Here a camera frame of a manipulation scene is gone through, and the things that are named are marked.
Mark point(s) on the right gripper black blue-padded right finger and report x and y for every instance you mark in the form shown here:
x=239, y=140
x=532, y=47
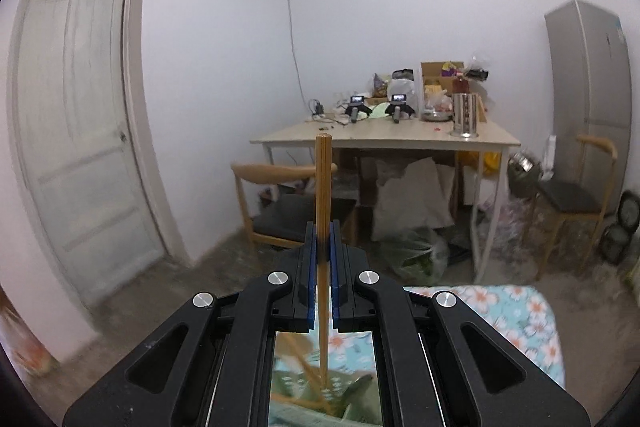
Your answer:
x=366, y=301

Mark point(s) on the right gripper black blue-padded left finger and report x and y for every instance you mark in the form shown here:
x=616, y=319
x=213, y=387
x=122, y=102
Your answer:
x=283, y=301

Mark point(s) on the green star-perforated utensil basket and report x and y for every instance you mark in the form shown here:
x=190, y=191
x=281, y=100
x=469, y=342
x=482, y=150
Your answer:
x=296, y=395

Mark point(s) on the floral turquoise tablecloth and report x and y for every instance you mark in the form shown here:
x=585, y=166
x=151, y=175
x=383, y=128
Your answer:
x=522, y=316

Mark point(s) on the white sack under table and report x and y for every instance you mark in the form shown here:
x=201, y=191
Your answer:
x=411, y=195

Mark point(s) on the gripper device on table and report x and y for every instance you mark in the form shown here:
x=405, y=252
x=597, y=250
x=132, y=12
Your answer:
x=398, y=106
x=357, y=105

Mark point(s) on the white wooden table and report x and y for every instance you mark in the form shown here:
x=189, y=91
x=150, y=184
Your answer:
x=414, y=134

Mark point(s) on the black rice cooker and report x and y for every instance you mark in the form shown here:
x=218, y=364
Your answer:
x=616, y=238

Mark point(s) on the cardboard box on table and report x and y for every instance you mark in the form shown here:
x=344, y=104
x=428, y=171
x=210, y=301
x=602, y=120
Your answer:
x=439, y=76

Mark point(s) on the steel cylindrical holder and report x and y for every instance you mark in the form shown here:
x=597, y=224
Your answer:
x=464, y=115

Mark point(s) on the white panel door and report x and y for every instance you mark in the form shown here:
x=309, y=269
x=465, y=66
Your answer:
x=84, y=142

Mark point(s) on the grey refrigerator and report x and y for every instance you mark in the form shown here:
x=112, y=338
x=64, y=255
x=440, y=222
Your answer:
x=591, y=85

